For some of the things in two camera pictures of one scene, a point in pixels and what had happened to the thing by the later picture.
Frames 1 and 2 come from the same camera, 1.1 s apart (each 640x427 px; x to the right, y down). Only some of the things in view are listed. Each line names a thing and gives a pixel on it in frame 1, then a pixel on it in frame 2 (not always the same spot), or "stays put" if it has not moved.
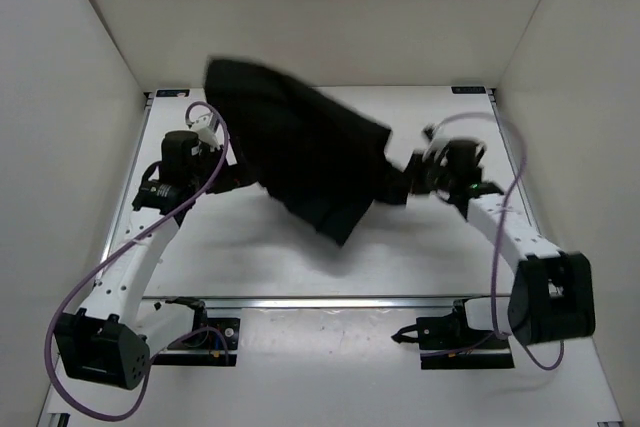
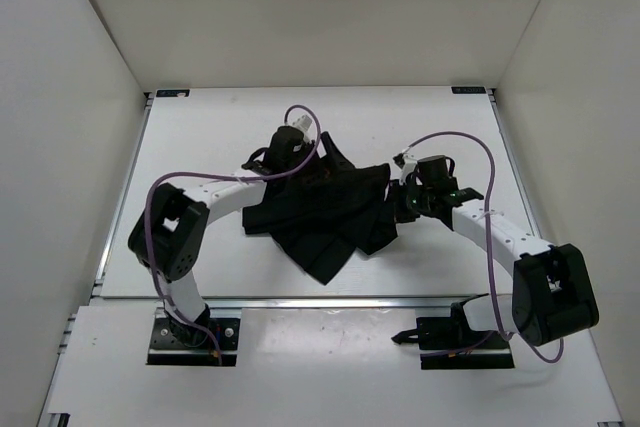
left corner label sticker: x=162 y=93 stays put
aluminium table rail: x=331 y=301 stays put
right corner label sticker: x=468 y=89 stays put
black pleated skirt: x=325 y=163 to x=324 y=211
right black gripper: x=417 y=165 to x=412 y=217
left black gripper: x=231 y=178 to x=308 y=146
